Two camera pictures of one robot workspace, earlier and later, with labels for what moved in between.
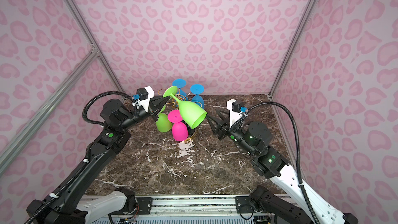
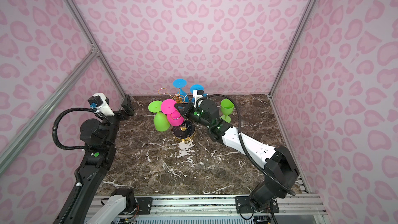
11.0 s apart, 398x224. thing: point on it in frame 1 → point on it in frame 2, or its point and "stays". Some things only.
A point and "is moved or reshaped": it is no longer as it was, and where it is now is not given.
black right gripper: (219, 129) → (188, 110)
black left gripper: (152, 104) → (121, 113)
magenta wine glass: (179, 129) is moved or reshaped
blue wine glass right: (197, 89) stays
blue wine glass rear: (181, 83) stays
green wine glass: (192, 114) is moved or reshaped
